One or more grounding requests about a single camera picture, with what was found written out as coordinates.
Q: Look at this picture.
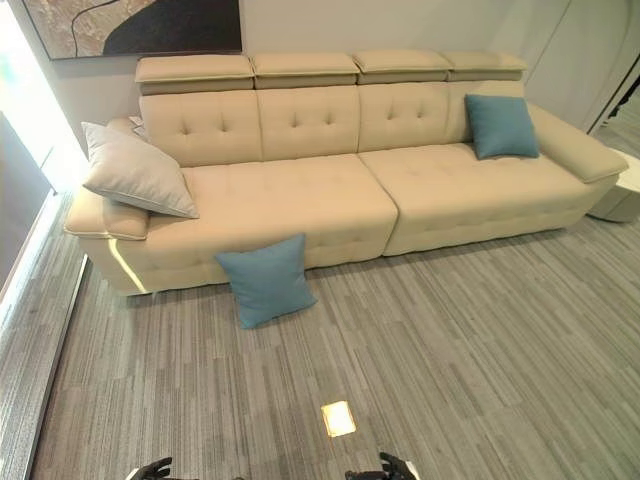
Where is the brass floor socket plate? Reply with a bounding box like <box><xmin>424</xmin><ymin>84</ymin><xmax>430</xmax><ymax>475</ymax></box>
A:
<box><xmin>320</xmin><ymin>399</ymin><xmax>358</xmax><ymax>438</ymax></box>

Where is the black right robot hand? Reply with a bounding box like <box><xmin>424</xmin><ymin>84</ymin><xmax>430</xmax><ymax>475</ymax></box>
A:
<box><xmin>378</xmin><ymin>451</ymin><xmax>415</xmax><ymax>480</ymax></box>

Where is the grey square cushion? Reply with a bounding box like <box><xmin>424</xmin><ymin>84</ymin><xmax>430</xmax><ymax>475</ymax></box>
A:
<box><xmin>80</xmin><ymin>121</ymin><xmax>201</xmax><ymax>220</ymax></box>

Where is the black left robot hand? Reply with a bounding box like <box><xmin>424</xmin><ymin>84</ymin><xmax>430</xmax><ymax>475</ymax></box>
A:
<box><xmin>127</xmin><ymin>457</ymin><xmax>174</xmax><ymax>480</ymax></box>

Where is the framed abstract wall painting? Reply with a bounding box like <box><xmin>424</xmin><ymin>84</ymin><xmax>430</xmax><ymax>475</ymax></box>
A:
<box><xmin>19</xmin><ymin>0</ymin><xmax>245</xmax><ymax>62</ymax></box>

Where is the blue square cushion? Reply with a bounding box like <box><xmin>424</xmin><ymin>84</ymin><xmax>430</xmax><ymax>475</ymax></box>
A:
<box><xmin>213</xmin><ymin>232</ymin><xmax>319</xmax><ymax>331</ymax></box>
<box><xmin>463</xmin><ymin>93</ymin><xmax>541</xmax><ymax>161</ymax></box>

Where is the white round side table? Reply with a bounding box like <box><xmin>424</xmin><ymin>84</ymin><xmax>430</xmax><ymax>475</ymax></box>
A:
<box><xmin>587</xmin><ymin>168</ymin><xmax>640</xmax><ymax>223</ymax></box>

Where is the beige tufted leather sofa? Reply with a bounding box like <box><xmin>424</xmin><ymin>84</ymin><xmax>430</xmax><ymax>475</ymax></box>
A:
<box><xmin>63</xmin><ymin>48</ymin><xmax>630</xmax><ymax>298</ymax></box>

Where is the white standing panel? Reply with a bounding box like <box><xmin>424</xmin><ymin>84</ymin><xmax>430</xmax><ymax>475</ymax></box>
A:
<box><xmin>492</xmin><ymin>0</ymin><xmax>632</xmax><ymax>132</ymax></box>

